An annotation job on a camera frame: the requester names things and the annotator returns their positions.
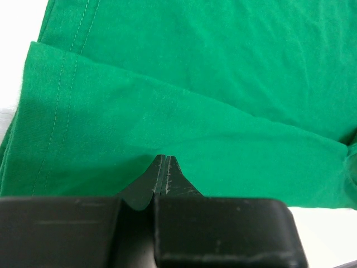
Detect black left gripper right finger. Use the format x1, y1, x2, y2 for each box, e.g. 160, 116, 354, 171
153, 156, 307, 267

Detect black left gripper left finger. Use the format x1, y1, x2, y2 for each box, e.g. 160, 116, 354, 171
1, 155, 165, 267

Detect green t-shirt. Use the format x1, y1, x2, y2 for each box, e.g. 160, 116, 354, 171
1, 1, 356, 208

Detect folded white t-shirt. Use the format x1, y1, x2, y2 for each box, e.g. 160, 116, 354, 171
0, 106, 17, 142

